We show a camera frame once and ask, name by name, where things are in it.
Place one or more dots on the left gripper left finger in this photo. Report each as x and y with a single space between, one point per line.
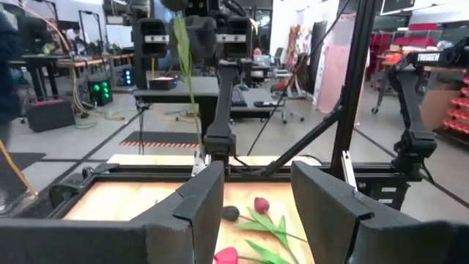
165 234

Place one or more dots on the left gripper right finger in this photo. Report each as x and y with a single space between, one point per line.
348 227

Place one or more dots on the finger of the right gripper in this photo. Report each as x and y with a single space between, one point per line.
205 40
175 60

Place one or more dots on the red artificial tulip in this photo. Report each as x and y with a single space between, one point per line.
226 255

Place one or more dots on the black artificial tulip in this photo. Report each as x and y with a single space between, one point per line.
231 213

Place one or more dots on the black box with lit top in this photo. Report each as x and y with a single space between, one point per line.
163 83

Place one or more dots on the black desk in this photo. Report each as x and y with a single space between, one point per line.
176 91

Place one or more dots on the white screen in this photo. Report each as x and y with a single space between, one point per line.
119 34

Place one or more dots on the black device with blue lights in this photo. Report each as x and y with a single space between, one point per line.
127 77

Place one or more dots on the person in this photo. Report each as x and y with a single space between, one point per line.
75 34
257 51
9 66

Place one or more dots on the black keyboard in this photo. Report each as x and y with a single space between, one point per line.
238 97

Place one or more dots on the black box with green lights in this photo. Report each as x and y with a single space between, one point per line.
99 91

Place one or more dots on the thin black stand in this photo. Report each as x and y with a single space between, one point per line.
141 124

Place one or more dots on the black mat with orange stripes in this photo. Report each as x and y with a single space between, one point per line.
161 140

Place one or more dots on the flat black handset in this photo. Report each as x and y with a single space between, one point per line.
265 103

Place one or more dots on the colourful hanging fabric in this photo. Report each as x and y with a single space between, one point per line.
297 44

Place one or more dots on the wooden top work tables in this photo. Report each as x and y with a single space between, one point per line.
55 62

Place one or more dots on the office chair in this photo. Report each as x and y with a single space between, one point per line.
289 99

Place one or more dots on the black hanging cloth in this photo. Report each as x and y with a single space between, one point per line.
318 55

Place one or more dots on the black computer case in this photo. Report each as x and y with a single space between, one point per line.
51 115

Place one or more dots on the pink hanging cloth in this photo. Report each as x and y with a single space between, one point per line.
335 66

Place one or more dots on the brown cardboard box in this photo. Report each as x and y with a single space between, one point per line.
436 106

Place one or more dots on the rack of red bins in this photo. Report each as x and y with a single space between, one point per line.
458 110

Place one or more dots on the red storage cabinets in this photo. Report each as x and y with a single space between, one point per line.
384 47

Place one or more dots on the white metal bracket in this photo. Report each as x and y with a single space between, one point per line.
349 170
199 165

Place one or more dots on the black frame stand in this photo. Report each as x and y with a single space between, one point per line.
89 14

